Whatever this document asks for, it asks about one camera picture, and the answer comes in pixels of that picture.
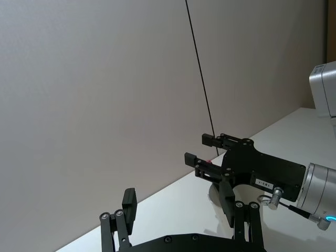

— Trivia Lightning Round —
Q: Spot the cream microwave oven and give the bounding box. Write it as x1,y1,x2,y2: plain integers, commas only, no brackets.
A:
309,60,336,118

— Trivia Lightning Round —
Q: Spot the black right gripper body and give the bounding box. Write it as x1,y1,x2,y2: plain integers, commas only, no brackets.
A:
222,138,307,203

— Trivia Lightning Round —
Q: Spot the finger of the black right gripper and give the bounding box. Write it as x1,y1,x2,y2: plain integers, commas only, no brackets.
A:
202,133,244,151
184,152,224,182

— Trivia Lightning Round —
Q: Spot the white table cloth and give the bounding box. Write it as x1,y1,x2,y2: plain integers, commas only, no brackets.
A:
55,107,336,252

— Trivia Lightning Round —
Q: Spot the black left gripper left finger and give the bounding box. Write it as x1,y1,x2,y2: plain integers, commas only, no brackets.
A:
99,188,138,252

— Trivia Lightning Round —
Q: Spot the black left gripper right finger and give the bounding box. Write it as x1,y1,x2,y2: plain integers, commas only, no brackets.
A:
219,181,265,249

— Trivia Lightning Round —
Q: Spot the thin dark cable silver plug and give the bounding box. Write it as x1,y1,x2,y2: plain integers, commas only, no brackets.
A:
258,186,336,224

